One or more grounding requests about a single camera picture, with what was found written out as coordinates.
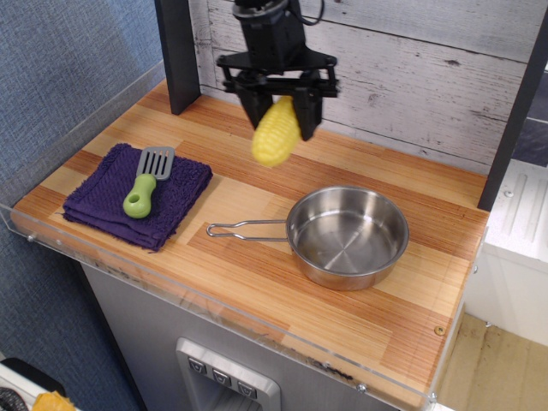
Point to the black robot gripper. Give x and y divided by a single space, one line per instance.
278 62

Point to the yellow plastic corn cob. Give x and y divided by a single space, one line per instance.
277 134

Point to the stainless steel pot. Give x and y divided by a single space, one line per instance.
343 237

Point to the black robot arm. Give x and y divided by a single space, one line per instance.
261 5

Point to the grey green toy spatula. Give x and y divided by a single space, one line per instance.
155 166

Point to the clear acrylic table guard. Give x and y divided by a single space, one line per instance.
104 335

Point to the purple folded towel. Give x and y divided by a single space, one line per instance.
98 201

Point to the grey toy fridge cabinet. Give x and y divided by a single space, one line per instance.
146 328

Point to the silver dispenser button panel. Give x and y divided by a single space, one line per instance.
215 382

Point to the white toy sink counter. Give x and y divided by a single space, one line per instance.
508 284

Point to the yellow object at corner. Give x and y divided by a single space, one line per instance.
52 401

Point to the dark left upright post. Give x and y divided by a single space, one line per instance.
177 43

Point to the dark upright post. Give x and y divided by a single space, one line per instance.
523 101
177 43

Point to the dark right upright post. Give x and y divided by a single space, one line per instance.
523 101

